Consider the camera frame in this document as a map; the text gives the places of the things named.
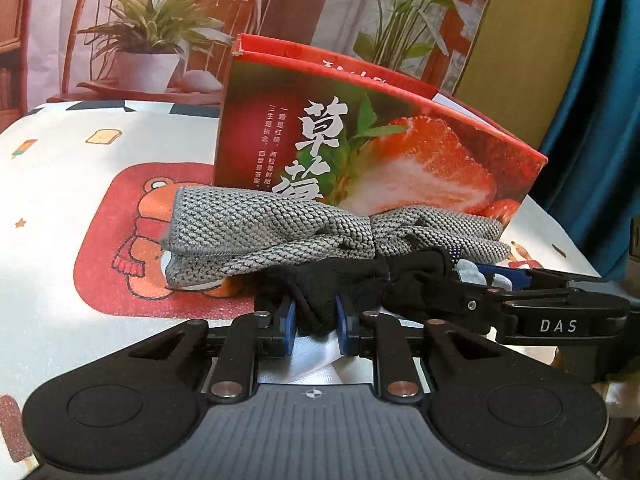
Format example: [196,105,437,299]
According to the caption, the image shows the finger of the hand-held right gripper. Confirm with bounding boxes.
[475,263,602,292]
[440,277,507,335]

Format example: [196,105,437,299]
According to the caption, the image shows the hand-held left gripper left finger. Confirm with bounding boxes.
[127,295,298,406]

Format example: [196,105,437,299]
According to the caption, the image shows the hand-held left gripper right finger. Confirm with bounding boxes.
[335,292,506,406]

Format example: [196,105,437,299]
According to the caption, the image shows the pale white cloth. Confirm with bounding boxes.
[456,259,512,292]

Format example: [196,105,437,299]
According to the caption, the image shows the black cloth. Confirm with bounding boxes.
[255,247,481,339]

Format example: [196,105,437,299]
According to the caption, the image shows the grey knitted cloth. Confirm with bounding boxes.
[162,185,512,292]

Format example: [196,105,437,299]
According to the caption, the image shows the red cardboard box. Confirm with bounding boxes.
[214,34,550,227]

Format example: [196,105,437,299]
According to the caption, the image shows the white plastic bag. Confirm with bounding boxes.
[294,334,377,387]

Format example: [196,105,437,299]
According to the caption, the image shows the blue curtain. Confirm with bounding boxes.
[539,0,640,272]

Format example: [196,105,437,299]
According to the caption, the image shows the printed blanket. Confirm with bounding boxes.
[0,99,623,480]

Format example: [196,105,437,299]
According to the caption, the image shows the wall poster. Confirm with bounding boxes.
[0,0,502,107]

